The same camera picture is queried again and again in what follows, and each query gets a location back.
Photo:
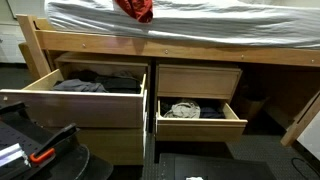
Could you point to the white bed mattress sheet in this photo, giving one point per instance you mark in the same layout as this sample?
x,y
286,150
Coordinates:
x,y
219,21

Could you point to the red cloth garment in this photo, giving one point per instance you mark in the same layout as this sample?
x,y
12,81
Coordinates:
x,y
140,10

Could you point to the black clamp with orange handle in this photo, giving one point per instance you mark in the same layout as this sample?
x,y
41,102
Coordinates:
x,y
49,148

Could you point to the black folded clothing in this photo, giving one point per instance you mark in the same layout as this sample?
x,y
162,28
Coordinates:
x,y
117,82

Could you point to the open top left wooden drawer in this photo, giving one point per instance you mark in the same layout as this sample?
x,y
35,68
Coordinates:
x,y
89,110

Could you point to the white crumpled paper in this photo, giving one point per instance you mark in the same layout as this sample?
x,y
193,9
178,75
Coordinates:
x,y
194,178

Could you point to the dark blue clothing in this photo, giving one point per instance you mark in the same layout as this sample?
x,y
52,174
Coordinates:
x,y
211,113

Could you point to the grey folded clothing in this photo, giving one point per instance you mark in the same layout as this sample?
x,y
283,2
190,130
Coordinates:
x,y
77,85

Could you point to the open bottom right wooden drawer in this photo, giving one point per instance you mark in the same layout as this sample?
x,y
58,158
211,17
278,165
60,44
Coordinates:
x,y
198,129

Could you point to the bottom left wooden drawer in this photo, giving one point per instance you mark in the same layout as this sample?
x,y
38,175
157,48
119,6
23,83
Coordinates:
x,y
117,146

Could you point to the wooden bed frame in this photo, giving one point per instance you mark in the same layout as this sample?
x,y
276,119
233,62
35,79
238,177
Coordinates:
x,y
294,67

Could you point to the closed top right wooden drawer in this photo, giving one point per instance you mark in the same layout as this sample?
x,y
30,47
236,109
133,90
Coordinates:
x,y
197,82

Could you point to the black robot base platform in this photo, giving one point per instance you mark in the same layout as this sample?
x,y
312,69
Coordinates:
x,y
29,152

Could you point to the open wooden drawer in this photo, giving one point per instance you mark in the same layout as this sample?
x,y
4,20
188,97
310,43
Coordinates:
x,y
89,110
198,129

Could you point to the black floor mat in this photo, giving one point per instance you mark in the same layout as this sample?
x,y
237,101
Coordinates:
x,y
178,166

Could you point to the beige crumpled clothing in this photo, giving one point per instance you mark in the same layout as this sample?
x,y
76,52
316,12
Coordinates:
x,y
184,109

